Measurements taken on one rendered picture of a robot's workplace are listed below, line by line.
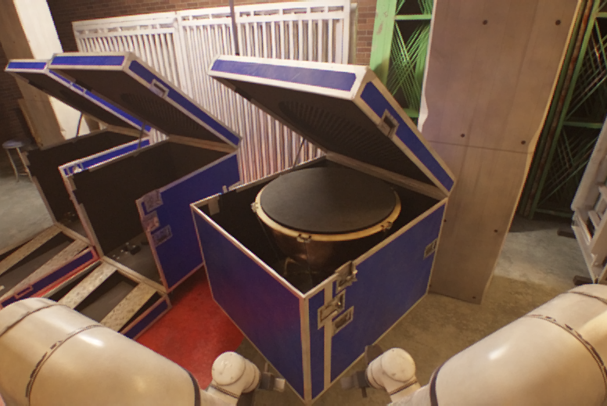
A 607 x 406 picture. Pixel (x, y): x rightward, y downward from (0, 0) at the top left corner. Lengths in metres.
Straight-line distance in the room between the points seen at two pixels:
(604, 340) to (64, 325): 0.64
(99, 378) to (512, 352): 0.45
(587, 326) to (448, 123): 1.77
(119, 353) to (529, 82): 2.07
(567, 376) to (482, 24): 1.84
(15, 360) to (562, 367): 0.61
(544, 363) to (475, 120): 1.81
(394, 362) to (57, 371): 0.76
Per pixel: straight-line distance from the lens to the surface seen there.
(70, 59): 2.67
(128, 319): 2.67
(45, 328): 0.52
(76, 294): 3.12
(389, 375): 0.98
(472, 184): 2.29
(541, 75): 2.13
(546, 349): 0.46
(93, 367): 0.45
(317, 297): 1.37
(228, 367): 0.98
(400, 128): 1.37
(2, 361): 0.54
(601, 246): 3.27
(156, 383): 0.45
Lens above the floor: 1.89
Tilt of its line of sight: 29 degrees down
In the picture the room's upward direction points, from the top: 2 degrees counter-clockwise
